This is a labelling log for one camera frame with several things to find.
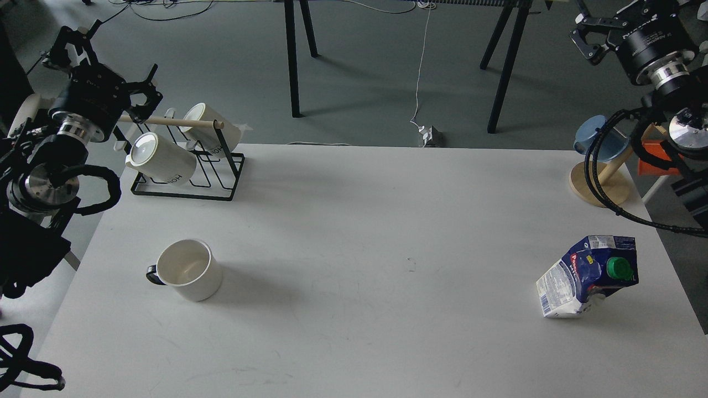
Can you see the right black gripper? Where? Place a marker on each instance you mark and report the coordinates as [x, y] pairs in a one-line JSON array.
[[655, 51]]

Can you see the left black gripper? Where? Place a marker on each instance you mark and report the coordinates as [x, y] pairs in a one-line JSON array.
[[91, 97]]

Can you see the white mug with black handle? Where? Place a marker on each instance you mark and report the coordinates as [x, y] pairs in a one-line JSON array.
[[190, 268]]

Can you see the blue white milk carton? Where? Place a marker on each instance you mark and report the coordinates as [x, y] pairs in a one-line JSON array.
[[593, 269]]

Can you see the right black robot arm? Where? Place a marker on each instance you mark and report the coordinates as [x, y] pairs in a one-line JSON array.
[[679, 106]]

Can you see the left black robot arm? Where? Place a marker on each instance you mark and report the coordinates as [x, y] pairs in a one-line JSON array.
[[45, 177]]

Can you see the grey office chair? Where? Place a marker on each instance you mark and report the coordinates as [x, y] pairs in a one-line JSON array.
[[36, 109]]

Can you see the front cream mug on rack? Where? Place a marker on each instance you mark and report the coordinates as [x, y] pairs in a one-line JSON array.
[[161, 159]]

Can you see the cream mug on rack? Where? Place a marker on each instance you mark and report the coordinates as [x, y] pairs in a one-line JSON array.
[[161, 159], [207, 137]]

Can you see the right black table legs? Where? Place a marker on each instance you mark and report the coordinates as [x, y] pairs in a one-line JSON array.
[[523, 8]]

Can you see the black table legs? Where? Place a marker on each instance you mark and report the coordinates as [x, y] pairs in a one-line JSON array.
[[523, 8], [292, 51]]

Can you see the rear cream mug on rack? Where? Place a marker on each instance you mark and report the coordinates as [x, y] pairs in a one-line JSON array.
[[207, 137]]

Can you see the blue mug on tree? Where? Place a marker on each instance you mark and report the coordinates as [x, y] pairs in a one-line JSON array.
[[615, 142]]

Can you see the wooden mug tree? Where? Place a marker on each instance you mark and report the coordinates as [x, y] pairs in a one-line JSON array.
[[615, 185]]

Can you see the left black table legs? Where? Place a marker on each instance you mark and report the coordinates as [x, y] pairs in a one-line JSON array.
[[292, 51]]

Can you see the white power adapter on floor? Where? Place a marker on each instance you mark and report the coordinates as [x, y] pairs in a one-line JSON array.
[[430, 137]]

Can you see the black wire mug rack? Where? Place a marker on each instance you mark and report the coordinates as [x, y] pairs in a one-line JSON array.
[[214, 179]]

